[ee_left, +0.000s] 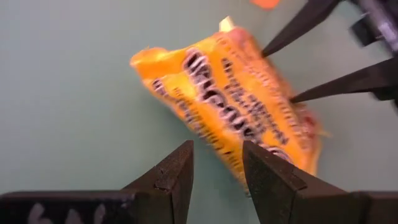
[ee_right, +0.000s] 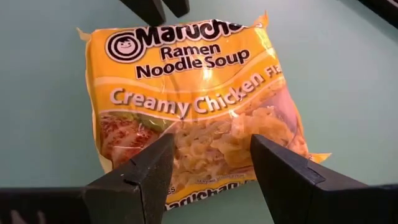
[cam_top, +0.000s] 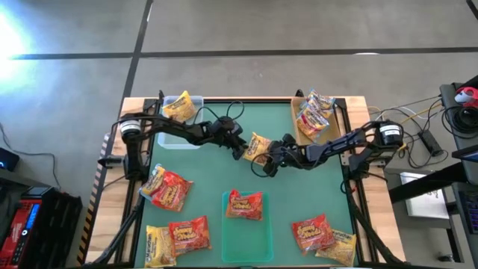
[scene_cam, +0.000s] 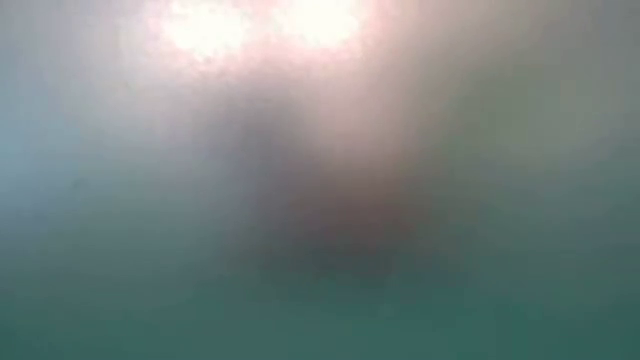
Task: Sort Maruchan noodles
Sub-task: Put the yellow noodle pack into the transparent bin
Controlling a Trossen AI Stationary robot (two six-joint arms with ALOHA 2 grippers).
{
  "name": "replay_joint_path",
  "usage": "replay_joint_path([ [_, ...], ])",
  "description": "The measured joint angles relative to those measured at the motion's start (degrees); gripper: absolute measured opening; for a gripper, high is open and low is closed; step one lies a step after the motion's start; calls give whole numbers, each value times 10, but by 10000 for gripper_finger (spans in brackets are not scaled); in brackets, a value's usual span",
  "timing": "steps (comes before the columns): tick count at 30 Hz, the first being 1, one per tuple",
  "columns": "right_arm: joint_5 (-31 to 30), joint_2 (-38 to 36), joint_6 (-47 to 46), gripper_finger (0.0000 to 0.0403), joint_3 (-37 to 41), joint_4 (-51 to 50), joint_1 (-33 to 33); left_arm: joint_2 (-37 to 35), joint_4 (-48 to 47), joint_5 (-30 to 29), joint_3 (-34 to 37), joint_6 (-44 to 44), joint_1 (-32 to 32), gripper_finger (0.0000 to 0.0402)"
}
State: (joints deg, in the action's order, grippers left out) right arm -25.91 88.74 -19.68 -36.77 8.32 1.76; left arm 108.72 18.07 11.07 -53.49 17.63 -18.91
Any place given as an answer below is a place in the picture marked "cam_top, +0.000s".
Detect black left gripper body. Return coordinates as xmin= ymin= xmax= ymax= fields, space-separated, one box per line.
xmin=208 ymin=115 xmax=246 ymax=149

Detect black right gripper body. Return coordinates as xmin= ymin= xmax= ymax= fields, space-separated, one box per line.
xmin=267 ymin=133 xmax=308 ymax=171

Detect yellow Maruchan noodle pack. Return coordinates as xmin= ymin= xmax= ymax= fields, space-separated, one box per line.
xmin=314 ymin=229 xmax=358 ymax=268
xmin=242 ymin=132 xmax=273 ymax=167
xmin=162 ymin=90 xmax=198 ymax=123
xmin=144 ymin=224 xmax=178 ymax=268

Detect red Savory Noodle pack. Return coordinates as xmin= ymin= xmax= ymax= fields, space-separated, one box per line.
xmin=291 ymin=214 xmax=336 ymax=256
xmin=225 ymin=188 xmax=264 ymax=221
xmin=150 ymin=170 xmax=194 ymax=213
xmin=168 ymin=215 xmax=212 ymax=256

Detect green table mat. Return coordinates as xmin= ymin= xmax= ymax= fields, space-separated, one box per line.
xmin=134 ymin=102 xmax=359 ymax=268

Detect tan wooden bin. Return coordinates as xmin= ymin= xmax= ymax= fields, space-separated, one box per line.
xmin=290 ymin=96 xmax=343 ymax=147

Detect clear plastic bin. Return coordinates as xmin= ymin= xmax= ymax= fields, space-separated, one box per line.
xmin=156 ymin=95 xmax=205 ymax=150

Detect green plastic bin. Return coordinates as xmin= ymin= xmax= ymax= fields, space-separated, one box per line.
xmin=221 ymin=191 xmax=274 ymax=264

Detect black power strip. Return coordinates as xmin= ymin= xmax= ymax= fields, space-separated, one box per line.
xmin=417 ymin=129 xmax=445 ymax=158

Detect black cart leg bar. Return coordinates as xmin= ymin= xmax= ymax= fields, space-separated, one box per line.
xmin=388 ymin=162 xmax=478 ymax=205

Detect white board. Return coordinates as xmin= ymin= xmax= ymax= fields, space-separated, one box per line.
xmin=400 ymin=171 xmax=451 ymax=229

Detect yellow-black hazard strip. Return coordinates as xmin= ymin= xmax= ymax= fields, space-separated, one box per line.
xmin=75 ymin=134 xmax=111 ymax=266

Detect grey cart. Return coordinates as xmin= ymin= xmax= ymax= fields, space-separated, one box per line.
xmin=439 ymin=74 xmax=478 ymax=269

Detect black laptop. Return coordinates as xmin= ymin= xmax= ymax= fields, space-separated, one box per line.
xmin=451 ymin=147 xmax=478 ymax=165

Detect dark keypad panel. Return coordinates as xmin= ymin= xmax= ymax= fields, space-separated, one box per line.
xmin=458 ymin=182 xmax=478 ymax=235

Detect red and white object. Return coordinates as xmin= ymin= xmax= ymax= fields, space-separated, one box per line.
xmin=454 ymin=86 xmax=478 ymax=110

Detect black crate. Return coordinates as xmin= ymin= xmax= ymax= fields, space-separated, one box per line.
xmin=39 ymin=188 xmax=84 ymax=269

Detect small black device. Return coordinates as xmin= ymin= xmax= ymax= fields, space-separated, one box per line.
xmin=0 ymin=146 xmax=21 ymax=173

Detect red equipment case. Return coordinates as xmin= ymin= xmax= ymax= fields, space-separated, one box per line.
xmin=0 ymin=197 xmax=43 ymax=269

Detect black aluminium frame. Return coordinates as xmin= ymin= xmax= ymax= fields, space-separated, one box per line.
xmin=84 ymin=89 xmax=407 ymax=268

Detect yellow cable with connector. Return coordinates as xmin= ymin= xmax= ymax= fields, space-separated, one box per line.
xmin=397 ymin=106 xmax=444 ymax=154

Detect coiled black cable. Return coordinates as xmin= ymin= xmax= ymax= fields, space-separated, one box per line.
xmin=442 ymin=106 xmax=478 ymax=135

